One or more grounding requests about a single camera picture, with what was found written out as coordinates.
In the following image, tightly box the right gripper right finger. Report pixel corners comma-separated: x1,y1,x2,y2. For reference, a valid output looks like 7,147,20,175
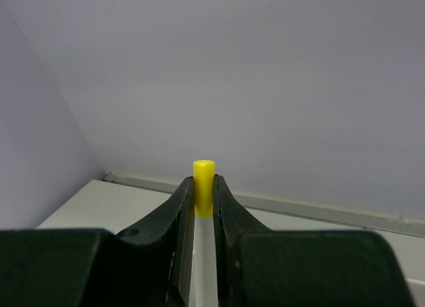
212,175,415,306

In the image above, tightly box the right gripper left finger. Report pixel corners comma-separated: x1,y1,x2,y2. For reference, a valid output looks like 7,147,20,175
1,177,195,306

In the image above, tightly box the white pen yellow cap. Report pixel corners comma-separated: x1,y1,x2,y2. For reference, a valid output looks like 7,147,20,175
193,160,218,306

